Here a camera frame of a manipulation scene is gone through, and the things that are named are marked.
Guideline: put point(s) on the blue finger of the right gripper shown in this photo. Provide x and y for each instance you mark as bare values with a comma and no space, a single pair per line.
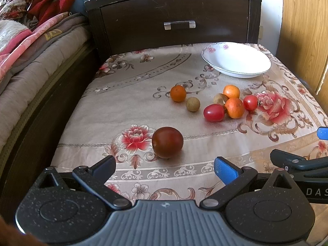
290,161
322,133

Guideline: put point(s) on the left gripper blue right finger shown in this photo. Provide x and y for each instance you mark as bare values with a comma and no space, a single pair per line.
237,181

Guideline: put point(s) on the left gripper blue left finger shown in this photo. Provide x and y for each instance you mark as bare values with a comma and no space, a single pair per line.
93,180

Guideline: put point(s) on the red cherry tomato oval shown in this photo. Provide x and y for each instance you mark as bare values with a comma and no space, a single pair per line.
214,113

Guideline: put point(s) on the small red cherry tomato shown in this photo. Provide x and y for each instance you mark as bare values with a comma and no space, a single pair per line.
250,102

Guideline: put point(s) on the orange tangerine front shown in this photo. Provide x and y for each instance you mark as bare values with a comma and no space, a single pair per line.
235,108

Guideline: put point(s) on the orange tangerine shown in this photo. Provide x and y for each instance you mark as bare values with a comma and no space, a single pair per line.
235,108
231,91
178,93

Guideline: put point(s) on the large dark red tomato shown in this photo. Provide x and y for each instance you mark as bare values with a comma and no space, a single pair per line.
167,142

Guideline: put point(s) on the brown longan fruit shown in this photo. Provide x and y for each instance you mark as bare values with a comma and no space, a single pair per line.
220,98

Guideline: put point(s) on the tan longan fruit round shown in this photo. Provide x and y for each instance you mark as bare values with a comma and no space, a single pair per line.
193,104

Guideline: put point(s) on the floral beige tablecloth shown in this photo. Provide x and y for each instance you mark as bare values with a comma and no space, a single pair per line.
129,99

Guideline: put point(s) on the wooden wardrobe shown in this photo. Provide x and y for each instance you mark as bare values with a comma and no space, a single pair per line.
303,44

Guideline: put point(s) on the white floral porcelain bowl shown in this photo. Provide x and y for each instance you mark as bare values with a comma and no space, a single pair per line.
236,59

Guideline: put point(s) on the beige quilted mattress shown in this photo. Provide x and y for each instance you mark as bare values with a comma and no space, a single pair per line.
61,37

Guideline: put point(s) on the pink floral bedding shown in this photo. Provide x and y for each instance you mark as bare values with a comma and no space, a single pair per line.
16,38

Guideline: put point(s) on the dark wooden nightstand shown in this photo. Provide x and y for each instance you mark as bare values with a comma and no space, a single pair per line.
120,26

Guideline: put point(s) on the blue garment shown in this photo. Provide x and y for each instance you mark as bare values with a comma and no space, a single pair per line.
79,7

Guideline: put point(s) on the silver drawer handle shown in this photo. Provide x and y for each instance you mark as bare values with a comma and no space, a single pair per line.
179,25

